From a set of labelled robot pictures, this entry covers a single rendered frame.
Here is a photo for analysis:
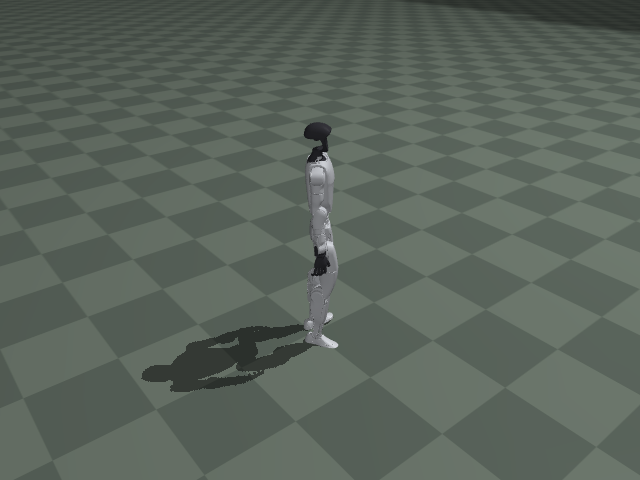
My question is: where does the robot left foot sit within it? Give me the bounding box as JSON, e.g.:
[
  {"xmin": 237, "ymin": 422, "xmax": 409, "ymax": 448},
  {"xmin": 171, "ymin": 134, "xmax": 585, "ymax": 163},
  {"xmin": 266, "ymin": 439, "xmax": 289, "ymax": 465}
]
[{"xmin": 304, "ymin": 312, "xmax": 333, "ymax": 330}]

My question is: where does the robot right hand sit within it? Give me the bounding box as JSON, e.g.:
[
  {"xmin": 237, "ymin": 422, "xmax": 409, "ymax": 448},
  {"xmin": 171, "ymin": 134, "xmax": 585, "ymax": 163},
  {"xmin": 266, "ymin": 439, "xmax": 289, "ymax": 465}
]
[{"xmin": 311, "ymin": 246, "xmax": 330, "ymax": 276}]

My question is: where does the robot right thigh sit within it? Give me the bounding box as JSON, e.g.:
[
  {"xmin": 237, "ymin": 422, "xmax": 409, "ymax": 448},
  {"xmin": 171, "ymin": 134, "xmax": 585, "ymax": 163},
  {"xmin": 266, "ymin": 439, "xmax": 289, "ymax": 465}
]
[{"xmin": 311, "ymin": 237, "xmax": 338, "ymax": 301}]

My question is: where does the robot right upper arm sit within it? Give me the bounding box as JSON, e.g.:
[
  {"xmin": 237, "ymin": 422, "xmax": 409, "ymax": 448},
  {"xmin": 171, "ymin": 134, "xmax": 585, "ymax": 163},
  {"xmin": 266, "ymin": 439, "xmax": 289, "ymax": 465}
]
[{"xmin": 309, "ymin": 167, "xmax": 327, "ymax": 219}]

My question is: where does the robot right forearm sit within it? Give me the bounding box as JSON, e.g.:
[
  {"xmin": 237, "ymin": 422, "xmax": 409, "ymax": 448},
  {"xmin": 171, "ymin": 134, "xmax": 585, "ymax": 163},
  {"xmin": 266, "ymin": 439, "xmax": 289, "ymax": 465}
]
[{"xmin": 312, "ymin": 210, "xmax": 326, "ymax": 254}]

